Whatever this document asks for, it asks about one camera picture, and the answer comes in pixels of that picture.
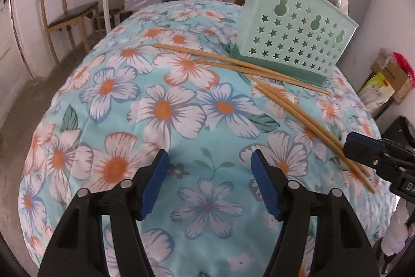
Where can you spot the mint green utensil holder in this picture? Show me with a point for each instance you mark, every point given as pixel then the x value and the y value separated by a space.
pixel 291 30

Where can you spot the small black appliance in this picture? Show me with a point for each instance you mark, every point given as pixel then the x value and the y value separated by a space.
pixel 121 17

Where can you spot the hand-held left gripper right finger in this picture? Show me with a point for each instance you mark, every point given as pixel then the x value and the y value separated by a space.
pixel 264 183

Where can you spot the floral light blue blanket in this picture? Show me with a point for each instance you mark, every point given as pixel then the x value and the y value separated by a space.
pixel 162 108

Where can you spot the plastic wrapped box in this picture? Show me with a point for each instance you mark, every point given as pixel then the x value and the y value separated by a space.
pixel 144 2

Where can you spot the red plastic bag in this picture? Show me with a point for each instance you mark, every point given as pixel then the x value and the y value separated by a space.
pixel 405 61

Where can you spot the person's right hand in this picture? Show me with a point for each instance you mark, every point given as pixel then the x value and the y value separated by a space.
pixel 400 228

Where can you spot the black trash bin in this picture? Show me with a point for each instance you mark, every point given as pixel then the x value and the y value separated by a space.
pixel 403 127

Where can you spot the wooden chair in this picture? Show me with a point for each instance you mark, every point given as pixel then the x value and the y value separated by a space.
pixel 69 12

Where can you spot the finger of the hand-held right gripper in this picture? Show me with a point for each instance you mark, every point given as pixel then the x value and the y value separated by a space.
pixel 366 157
pixel 366 141

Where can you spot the white door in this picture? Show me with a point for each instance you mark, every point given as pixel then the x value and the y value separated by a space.
pixel 9 46

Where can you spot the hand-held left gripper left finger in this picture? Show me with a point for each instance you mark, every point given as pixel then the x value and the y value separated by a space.
pixel 155 183

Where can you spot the brown cardboard box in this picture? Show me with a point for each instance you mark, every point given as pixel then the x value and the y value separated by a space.
pixel 397 79

